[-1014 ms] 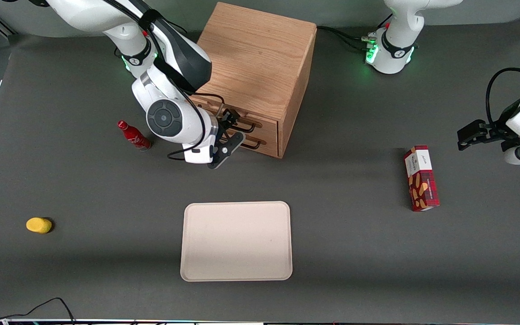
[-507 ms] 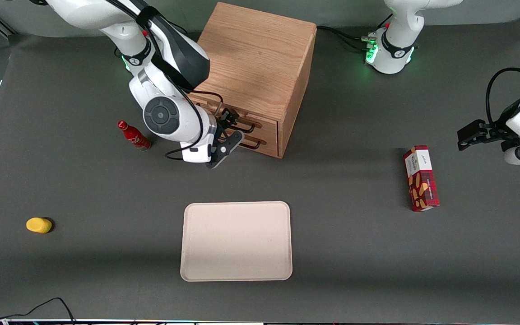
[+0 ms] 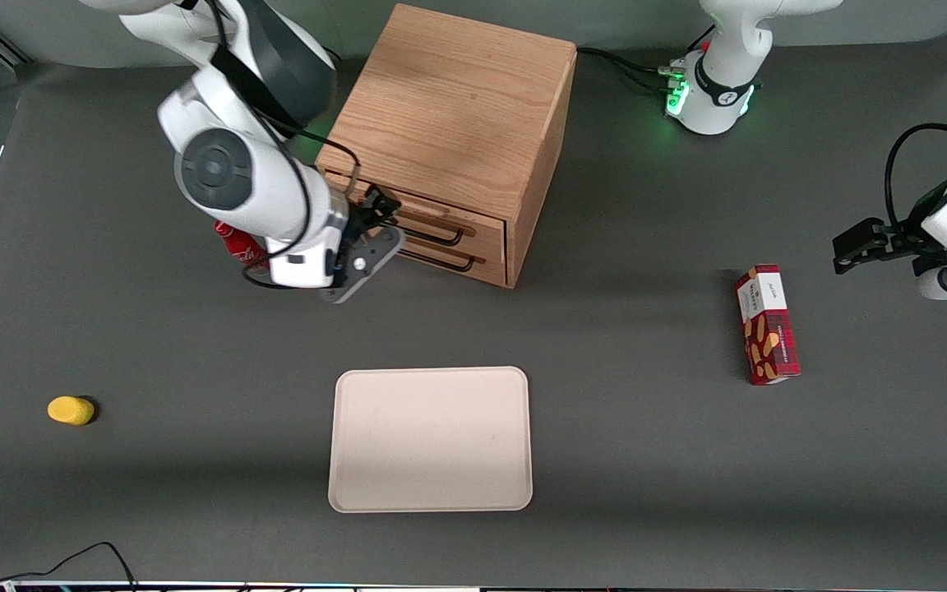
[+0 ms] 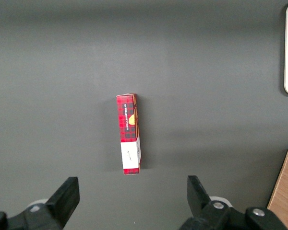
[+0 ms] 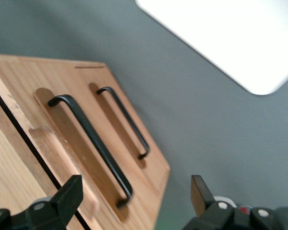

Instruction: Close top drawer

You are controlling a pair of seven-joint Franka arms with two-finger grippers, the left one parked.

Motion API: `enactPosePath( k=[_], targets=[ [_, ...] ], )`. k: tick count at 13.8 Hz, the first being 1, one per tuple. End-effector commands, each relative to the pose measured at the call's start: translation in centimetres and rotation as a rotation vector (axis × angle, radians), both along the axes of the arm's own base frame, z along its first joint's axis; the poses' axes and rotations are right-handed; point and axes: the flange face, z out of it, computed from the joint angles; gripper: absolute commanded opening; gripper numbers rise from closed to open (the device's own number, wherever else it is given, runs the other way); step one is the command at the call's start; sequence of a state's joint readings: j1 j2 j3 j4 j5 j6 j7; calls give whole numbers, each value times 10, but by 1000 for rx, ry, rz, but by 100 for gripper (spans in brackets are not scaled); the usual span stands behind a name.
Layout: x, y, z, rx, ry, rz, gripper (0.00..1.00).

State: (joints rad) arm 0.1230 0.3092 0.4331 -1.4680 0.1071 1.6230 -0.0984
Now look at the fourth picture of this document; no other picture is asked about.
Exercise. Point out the red plaid cookie box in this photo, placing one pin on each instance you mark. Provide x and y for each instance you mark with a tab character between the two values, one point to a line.
129	134

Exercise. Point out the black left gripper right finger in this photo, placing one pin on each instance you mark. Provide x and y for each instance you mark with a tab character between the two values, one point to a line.
213	215

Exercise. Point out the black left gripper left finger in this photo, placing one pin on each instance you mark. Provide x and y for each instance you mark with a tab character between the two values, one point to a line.
50	210

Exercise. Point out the light wooden drawer cabinet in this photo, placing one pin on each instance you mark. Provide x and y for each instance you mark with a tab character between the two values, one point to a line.
285	194

